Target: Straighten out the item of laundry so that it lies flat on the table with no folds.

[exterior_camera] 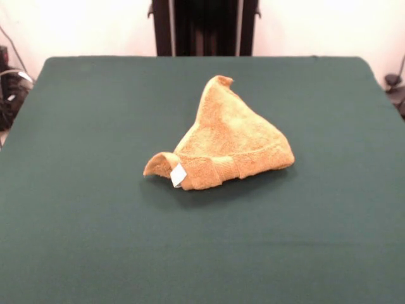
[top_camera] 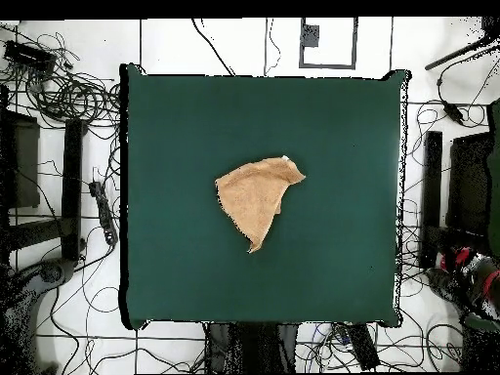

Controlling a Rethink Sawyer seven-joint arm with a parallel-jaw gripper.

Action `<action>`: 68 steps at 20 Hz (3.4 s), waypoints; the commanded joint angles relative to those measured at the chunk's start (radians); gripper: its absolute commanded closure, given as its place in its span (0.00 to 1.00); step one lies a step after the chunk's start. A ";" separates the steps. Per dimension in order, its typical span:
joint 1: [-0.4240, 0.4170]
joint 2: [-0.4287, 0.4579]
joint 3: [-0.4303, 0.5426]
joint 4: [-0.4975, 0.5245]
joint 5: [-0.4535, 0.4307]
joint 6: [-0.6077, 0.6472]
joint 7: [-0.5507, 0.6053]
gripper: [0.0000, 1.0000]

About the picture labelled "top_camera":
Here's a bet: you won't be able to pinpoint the black stand bar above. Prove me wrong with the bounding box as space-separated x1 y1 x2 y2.
61 117 88 262
419 130 443 270

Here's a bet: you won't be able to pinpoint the tangled black cables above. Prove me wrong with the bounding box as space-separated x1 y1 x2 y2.
0 30 122 130

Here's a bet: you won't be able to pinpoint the black slanted rod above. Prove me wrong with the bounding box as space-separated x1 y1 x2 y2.
424 17 500 72

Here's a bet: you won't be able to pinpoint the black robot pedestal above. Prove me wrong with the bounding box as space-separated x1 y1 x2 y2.
204 321 300 374

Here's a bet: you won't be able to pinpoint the black flat box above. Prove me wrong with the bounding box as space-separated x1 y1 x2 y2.
3 39 59 74

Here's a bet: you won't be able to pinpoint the grey square frame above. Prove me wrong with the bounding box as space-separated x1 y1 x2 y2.
299 17 359 70

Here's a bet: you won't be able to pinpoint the dark green table cloth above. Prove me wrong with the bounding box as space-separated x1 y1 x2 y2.
118 62 411 331

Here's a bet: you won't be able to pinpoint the dark flat panel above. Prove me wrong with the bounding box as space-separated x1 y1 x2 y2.
445 131 494 235
0 109 41 209

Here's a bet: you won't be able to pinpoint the black power strip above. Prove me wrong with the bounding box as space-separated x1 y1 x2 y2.
88 180 119 246
343 322 381 371

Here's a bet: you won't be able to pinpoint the tan terry towel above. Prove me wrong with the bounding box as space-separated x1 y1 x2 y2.
214 154 307 254

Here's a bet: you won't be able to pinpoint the black power adapter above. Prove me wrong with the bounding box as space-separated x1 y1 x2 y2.
441 101 466 126

